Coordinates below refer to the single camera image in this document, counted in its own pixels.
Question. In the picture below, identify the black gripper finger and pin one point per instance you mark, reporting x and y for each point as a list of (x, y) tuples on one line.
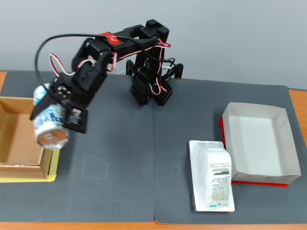
[(45, 103)]

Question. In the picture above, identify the white blue drink can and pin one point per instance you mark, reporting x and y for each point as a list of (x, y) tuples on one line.
[(51, 137)]

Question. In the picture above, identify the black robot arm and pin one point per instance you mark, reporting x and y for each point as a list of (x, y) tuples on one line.
[(129, 43)]

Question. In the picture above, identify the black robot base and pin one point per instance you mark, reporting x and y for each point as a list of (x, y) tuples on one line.
[(141, 91)]

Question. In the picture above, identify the brown cardboard box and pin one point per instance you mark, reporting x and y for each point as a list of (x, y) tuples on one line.
[(16, 139)]

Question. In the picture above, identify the white cardboard box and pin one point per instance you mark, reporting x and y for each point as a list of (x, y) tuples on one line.
[(259, 143)]

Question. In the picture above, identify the grey mat with chalk square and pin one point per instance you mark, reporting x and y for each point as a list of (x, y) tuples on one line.
[(108, 143)]

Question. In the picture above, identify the yellow paper sheet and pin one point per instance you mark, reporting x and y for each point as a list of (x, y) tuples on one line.
[(55, 163)]

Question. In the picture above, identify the red tape strip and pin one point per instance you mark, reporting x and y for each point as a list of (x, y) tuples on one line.
[(112, 39)]

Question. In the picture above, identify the plain grey mat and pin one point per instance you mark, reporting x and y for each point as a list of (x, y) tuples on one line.
[(192, 115)]

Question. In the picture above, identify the white plastic food package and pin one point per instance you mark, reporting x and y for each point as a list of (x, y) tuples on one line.
[(211, 182)]

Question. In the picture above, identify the red paper sheet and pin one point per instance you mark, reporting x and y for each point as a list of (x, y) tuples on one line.
[(254, 184)]

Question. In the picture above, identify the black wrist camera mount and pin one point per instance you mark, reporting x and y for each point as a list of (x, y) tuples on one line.
[(82, 119)]

